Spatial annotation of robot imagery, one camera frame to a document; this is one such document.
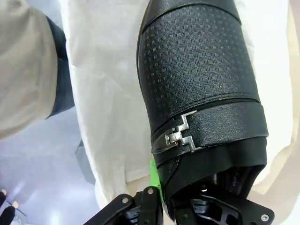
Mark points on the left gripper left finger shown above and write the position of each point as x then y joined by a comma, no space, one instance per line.
150,206

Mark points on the white tissue paper sheet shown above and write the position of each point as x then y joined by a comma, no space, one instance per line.
105,70

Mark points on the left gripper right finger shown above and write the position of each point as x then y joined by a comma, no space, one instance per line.
222,215

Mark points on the black leather buckle shoe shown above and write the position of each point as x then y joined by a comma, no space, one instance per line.
199,70

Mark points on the person in beige sweater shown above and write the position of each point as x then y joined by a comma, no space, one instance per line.
23,58

